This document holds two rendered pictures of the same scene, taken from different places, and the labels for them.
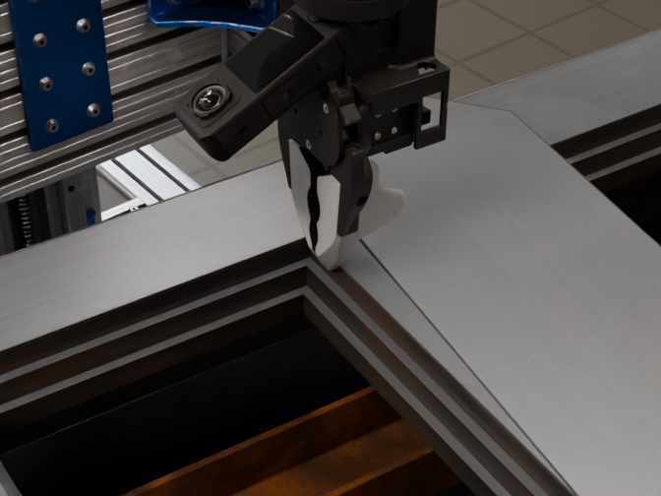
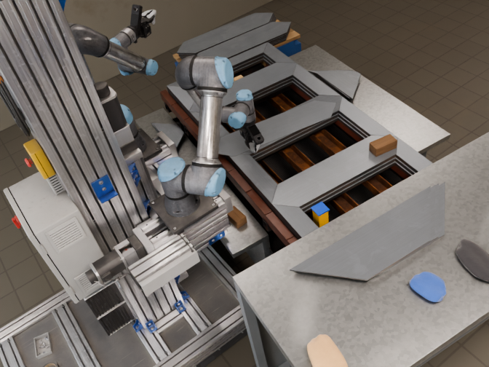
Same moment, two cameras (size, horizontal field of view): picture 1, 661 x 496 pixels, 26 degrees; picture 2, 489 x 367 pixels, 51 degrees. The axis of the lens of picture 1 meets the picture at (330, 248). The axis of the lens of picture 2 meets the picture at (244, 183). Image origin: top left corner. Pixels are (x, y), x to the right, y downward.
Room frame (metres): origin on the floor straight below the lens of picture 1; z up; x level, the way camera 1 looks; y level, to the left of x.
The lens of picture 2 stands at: (0.51, 1.93, 2.59)
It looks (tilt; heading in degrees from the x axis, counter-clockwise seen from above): 45 degrees down; 280
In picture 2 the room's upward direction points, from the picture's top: 11 degrees counter-clockwise
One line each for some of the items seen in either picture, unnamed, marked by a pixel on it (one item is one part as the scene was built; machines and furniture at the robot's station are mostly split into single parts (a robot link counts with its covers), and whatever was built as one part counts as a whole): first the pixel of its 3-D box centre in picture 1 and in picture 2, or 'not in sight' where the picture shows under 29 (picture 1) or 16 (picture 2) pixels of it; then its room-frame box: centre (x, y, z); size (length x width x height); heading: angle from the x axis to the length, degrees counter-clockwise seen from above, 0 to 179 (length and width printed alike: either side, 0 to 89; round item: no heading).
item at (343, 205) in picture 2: not in sight; (285, 148); (0.61, -0.20, 0.70); 1.66 x 0.08 x 0.05; 122
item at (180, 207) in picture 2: not in sight; (180, 196); (1.04, 0.48, 1.09); 0.15 x 0.15 x 0.10
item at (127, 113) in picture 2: not in sight; (119, 121); (1.35, 0.09, 1.20); 0.13 x 0.12 x 0.14; 154
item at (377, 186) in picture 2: not in sight; (316, 132); (0.43, -0.31, 0.70); 1.66 x 0.08 x 0.05; 122
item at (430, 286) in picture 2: not in sight; (428, 285); (0.12, 0.96, 1.06); 0.12 x 0.10 x 0.03; 137
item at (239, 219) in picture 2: not in sight; (236, 217); (0.87, 0.29, 0.70); 0.10 x 0.06 x 0.05; 130
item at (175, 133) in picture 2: not in sight; (171, 132); (1.30, -0.42, 0.70); 0.39 x 0.12 x 0.04; 122
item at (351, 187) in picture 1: (341, 169); not in sight; (0.74, -0.01, 0.96); 0.05 x 0.02 x 0.09; 32
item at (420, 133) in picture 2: not in sight; (356, 94); (0.17, -0.59, 0.73); 1.20 x 0.26 x 0.03; 122
